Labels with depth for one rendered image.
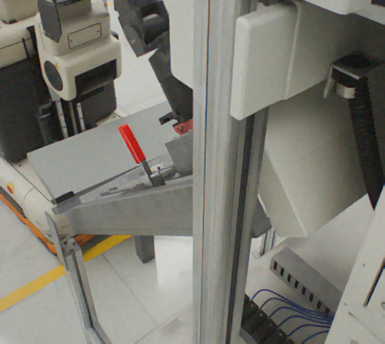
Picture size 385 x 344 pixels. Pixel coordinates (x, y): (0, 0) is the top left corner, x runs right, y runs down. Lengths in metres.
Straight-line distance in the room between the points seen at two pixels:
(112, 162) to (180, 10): 1.07
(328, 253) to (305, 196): 0.73
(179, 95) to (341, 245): 0.57
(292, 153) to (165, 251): 1.50
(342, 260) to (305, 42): 0.87
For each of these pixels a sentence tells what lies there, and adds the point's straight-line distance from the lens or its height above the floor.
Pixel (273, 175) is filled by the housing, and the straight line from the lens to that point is 0.39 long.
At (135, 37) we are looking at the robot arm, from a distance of 0.81.
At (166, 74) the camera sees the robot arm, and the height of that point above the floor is 1.08.
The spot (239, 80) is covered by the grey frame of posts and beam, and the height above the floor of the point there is 1.34.
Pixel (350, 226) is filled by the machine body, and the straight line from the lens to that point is 1.20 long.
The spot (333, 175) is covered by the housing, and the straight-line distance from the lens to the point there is 0.43.
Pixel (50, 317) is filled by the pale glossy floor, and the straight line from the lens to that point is 1.78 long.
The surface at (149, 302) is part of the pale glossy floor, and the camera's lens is 1.75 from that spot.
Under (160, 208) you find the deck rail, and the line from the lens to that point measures 0.57.
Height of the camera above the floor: 1.48
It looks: 40 degrees down
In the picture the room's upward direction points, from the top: straight up
